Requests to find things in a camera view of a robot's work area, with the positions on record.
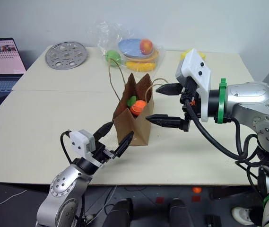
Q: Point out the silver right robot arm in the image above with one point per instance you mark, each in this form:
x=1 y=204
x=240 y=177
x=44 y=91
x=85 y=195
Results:
x=252 y=99

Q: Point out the open laptop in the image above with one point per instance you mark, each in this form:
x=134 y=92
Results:
x=2 y=59

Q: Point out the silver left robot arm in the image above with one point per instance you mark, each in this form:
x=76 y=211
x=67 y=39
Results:
x=63 y=186

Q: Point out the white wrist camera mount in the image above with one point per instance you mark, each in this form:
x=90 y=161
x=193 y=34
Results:
x=81 y=142
x=195 y=63

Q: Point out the black floor box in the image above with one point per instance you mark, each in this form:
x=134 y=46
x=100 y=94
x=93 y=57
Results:
x=212 y=221

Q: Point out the blue plate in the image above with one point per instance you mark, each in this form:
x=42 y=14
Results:
x=129 y=47

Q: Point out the orange carrot plush toy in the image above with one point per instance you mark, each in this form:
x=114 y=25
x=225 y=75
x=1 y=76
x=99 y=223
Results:
x=139 y=106

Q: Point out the red toy apple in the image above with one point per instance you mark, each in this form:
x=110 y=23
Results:
x=146 y=46

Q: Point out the white rounded floor object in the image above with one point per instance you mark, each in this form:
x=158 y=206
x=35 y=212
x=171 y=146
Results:
x=241 y=215

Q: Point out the green toy apple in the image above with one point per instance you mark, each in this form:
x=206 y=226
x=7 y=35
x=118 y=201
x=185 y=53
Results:
x=114 y=56

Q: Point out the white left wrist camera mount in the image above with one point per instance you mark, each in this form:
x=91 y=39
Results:
x=81 y=142

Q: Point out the red floor marker square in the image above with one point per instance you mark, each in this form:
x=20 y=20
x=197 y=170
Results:
x=159 y=199

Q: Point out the dark rounded shape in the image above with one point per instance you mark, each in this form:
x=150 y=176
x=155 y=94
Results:
x=180 y=215
x=120 y=215

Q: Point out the orange plate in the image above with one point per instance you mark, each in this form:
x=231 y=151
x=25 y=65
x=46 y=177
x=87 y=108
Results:
x=156 y=55

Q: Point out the clear plastic bag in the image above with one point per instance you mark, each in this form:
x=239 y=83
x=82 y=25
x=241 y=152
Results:
x=101 y=33

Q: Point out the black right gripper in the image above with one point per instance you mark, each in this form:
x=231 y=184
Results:
x=185 y=124

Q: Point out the yellow toy banana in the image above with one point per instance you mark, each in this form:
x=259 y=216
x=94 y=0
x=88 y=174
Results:
x=140 y=66

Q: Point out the green wrist zip tie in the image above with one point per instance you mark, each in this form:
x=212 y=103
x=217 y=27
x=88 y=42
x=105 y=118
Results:
x=221 y=111

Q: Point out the small orange ball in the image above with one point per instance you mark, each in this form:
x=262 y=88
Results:
x=196 y=189

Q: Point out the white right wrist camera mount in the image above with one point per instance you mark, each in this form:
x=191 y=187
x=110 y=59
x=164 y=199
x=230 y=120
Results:
x=195 y=63

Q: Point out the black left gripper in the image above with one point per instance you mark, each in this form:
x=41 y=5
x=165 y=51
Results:
x=101 y=153

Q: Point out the brown paper bag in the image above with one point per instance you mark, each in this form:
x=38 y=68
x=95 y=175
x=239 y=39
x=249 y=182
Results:
x=139 y=130

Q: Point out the yellow cheese block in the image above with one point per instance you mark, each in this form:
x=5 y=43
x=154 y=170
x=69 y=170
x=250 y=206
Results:
x=202 y=56

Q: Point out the perforated round metal plate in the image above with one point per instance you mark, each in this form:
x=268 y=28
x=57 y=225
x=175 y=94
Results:
x=51 y=59

